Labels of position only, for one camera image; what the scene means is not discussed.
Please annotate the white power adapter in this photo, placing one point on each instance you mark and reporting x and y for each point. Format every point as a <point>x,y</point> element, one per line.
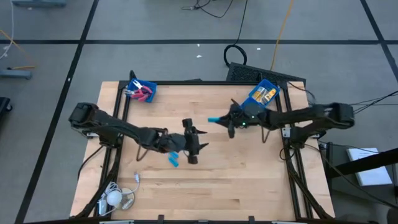
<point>102,208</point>

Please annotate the black perforated computer case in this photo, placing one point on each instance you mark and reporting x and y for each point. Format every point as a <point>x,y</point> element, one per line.
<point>264,74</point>

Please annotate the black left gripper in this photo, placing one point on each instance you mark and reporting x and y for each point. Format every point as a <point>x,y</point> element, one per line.
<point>177,143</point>

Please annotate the white booklet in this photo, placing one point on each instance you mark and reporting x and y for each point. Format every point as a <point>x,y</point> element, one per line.
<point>368,166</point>

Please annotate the white ball lamp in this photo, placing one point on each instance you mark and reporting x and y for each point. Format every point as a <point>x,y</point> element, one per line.
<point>114,198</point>

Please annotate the round wooden lamp base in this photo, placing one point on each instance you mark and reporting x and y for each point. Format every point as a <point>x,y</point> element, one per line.
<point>128,199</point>

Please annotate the dark round object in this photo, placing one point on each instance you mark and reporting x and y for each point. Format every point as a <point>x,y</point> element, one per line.
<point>393,217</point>

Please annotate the blue plastic bin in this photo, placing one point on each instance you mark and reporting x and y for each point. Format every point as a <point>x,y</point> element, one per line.
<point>152,85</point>
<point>253,102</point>

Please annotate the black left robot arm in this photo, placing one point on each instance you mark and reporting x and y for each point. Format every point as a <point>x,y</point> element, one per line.
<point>118,129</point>

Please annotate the black aluminium table frame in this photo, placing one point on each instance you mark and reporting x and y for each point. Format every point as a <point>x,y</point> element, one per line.
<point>202,83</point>

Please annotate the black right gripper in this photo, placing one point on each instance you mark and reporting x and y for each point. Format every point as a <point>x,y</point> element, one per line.
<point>245,116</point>

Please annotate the black object at edge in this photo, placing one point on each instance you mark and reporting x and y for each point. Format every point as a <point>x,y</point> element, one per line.
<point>4,107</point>

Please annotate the yellow battery packets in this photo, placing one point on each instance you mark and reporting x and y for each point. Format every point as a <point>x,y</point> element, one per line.
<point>258,93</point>

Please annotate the black metal beam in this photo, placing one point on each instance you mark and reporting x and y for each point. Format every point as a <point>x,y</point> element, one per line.
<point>360,163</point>

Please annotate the cream packet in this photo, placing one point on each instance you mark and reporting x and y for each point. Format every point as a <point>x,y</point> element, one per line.
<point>266,98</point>

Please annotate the grey stand foot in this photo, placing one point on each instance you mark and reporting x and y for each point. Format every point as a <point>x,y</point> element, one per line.
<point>38,3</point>
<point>15,74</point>

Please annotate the teal blue eraser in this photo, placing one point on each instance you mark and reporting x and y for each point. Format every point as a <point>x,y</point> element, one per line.
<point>173,162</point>
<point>213,120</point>
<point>175,154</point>

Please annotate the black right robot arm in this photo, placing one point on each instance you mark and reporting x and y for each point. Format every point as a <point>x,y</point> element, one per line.
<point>304,115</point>

